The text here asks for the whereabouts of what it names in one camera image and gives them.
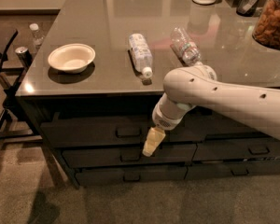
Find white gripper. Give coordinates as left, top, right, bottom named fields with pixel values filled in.
left=142, top=93, right=195, bottom=157

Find white labelled plastic bottle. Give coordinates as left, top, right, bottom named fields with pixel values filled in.
left=129, top=34, right=153, bottom=78

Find small upright water bottle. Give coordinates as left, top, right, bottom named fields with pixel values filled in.
left=29, top=23, right=44, bottom=50

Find white paper bowl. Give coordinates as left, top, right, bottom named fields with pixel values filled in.
left=48, top=43, right=96, bottom=74

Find black chair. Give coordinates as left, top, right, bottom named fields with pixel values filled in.
left=0, top=27, right=39, bottom=139

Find metal soda can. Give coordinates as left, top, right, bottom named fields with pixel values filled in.
left=15, top=47, right=33, bottom=68

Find dark drawer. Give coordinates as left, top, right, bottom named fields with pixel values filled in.
left=40, top=108, right=212, bottom=148
left=183, top=107, right=268, bottom=140
left=63, top=144, right=196, bottom=168
left=76, top=165, right=187, bottom=187
left=193, top=138, right=280, bottom=161
left=185, top=160, right=280, bottom=180

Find clear plastic water bottle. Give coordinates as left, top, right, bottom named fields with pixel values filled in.
left=171, top=27, right=201, bottom=65

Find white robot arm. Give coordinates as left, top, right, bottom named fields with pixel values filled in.
left=143, top=65, right=280, bottom=157

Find glass snack jar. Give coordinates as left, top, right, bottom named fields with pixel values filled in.
left=252, top=0, right=280, bottom=49

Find dark drawer cabinet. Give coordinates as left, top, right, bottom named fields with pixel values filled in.
left=17, top=0, right=280, bottom=186

